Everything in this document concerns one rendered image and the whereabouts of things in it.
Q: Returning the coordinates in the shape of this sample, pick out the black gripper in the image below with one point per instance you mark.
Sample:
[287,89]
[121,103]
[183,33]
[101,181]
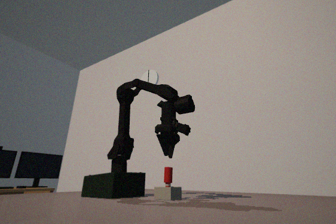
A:
[168,137]

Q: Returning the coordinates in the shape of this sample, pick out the red marker cap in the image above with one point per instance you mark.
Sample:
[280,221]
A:
[168,174]

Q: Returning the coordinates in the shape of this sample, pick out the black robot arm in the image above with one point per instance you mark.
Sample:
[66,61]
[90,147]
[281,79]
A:
[123,143]

